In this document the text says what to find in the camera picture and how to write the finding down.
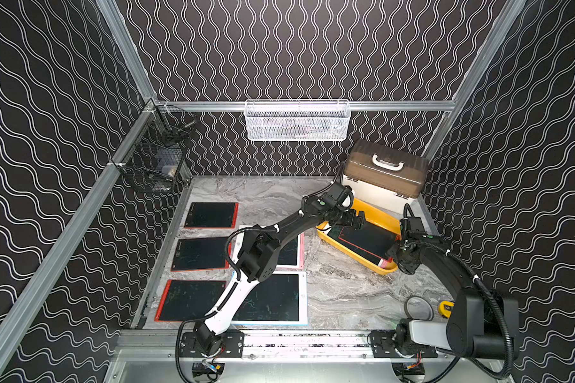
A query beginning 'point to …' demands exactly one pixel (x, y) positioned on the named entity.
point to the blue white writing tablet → (281, 299)
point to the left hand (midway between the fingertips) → (358, 218)
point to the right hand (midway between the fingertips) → (397, 257)
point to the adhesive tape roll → (406, 305)
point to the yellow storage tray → (375, 217)
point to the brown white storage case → (385, 176)
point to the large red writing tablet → (185, 300)
